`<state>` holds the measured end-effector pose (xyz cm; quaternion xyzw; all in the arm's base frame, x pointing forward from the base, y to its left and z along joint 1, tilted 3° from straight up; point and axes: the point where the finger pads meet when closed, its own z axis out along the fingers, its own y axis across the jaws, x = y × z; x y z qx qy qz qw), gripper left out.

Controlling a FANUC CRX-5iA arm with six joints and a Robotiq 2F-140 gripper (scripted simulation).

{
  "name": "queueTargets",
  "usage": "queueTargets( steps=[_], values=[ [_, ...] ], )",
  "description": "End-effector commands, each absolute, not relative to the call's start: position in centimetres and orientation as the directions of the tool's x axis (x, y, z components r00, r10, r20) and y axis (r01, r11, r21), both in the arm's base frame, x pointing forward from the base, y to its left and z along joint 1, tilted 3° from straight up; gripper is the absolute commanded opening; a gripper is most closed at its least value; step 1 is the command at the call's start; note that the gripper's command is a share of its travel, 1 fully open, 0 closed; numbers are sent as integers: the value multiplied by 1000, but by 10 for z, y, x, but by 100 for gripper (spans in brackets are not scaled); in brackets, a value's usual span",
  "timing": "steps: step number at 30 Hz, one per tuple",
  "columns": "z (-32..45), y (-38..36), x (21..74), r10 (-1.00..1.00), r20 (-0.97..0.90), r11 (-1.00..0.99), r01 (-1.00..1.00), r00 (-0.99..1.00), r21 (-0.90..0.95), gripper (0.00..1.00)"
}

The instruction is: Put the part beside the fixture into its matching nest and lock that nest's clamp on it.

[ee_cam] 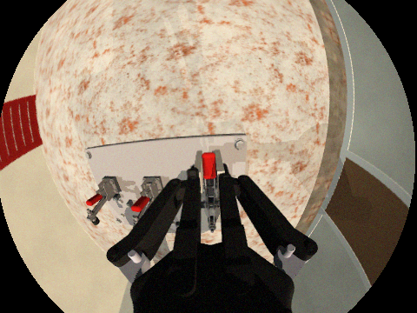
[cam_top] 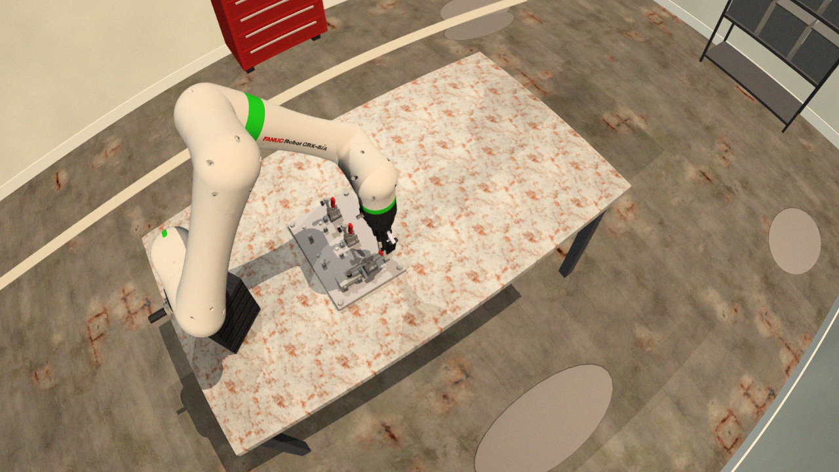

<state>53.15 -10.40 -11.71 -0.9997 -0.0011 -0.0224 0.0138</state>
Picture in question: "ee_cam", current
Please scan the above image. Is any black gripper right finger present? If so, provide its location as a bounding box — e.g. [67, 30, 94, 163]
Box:
[215, 150, 318, 296]

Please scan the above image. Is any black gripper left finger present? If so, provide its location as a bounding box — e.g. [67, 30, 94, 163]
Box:
[106, 150, 203, 297]

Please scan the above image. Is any toggle clamp with red handle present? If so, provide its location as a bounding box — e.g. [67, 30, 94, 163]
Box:
[131, 176, 163, 228]

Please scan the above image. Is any grey fixture plate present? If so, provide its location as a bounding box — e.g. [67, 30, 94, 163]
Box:
[85, 133, 248, 225]

